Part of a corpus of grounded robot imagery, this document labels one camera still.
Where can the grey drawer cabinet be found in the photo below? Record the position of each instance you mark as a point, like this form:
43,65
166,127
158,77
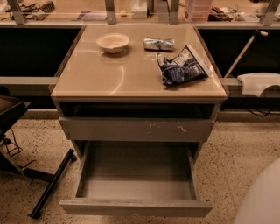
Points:
128,84

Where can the silver crushed can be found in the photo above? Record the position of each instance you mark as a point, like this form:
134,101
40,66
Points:
159,44

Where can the white paper bowl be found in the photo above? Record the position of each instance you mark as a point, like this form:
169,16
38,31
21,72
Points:
113,42

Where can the pink plastic storage box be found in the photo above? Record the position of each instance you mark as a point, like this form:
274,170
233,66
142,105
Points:
197,10

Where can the white stick black tip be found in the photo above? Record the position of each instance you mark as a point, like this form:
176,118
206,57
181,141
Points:
244,49

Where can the blue crumpled chip bag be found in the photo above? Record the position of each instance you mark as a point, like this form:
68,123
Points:
186,67

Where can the open grey lower drawer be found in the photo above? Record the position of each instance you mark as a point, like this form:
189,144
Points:
137,178

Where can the grey upper drawer front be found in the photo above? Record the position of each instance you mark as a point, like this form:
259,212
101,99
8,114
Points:
136,129

